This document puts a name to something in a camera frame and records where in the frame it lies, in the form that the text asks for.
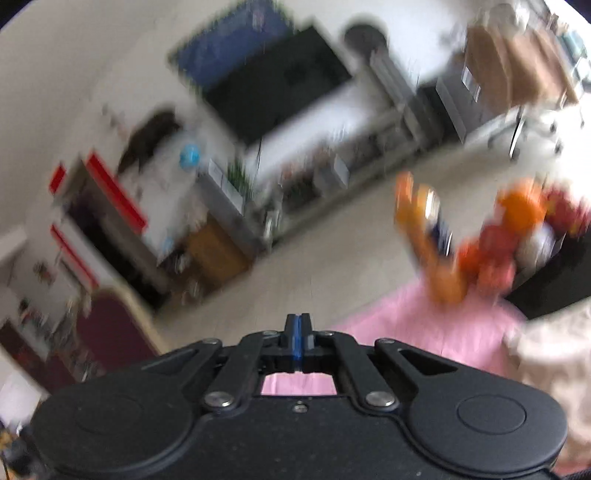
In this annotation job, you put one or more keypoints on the black drawer cabinet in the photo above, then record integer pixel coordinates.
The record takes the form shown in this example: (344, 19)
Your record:
(443, 106)

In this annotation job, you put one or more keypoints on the red white shelf cabinet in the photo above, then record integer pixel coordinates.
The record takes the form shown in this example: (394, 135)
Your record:
(92, 217)

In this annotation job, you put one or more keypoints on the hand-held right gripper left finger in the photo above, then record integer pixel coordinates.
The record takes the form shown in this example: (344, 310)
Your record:
(292, 339)

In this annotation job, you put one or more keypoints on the maroon armchair with wooden frame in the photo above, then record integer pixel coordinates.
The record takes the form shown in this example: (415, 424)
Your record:
(115, 327)

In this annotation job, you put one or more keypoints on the black round fan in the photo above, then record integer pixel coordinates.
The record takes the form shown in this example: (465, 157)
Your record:
(364, 39)

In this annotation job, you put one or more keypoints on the blue round ornament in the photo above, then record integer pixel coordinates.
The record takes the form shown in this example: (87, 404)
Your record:
(189, 156)

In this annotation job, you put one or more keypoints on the blue wall poster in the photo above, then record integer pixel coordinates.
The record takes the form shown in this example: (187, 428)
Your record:
(221, 50)

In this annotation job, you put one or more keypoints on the white garment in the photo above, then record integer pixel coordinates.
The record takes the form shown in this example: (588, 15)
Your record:
(554, 369)

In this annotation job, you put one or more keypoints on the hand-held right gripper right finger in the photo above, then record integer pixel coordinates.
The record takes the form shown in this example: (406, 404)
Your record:
(304, 339)

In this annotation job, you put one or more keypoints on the cardboard box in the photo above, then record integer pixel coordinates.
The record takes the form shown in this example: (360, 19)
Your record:
(517, 64)

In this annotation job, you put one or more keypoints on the dark hanging bag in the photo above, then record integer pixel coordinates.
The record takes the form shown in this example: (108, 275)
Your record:
(147, 138)

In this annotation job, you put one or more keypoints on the pink printed blanket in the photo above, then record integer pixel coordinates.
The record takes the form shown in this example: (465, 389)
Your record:
(415, 323)

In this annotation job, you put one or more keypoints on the brown wooden cabinet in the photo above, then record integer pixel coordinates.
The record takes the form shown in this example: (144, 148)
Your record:
(217, 254)

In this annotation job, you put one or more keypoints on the black television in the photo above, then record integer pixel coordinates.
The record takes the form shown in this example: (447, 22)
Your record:
(277, 83)

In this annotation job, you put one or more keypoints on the white television stand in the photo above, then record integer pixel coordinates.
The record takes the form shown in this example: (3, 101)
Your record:
(323, 120)

